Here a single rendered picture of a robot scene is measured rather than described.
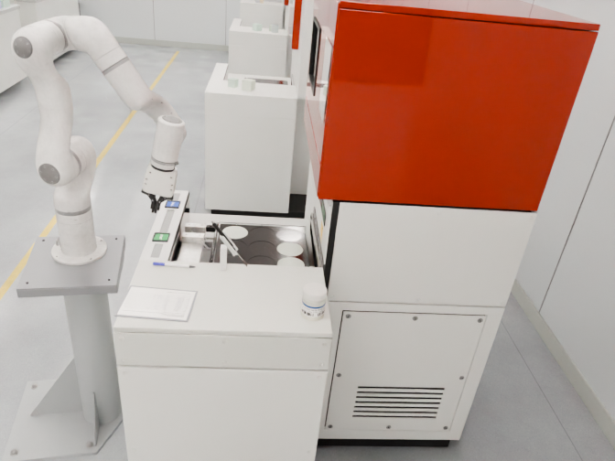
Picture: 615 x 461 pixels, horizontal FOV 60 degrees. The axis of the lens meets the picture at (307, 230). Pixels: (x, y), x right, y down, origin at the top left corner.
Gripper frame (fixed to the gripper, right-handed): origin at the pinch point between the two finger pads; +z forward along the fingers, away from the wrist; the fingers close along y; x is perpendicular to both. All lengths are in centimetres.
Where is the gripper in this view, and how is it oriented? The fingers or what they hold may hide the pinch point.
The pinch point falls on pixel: (155, 206)
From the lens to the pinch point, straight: 186.6
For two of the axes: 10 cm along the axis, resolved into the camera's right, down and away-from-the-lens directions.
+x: 0.6, 5.0, -8.6
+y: -9.5, -2.3, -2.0
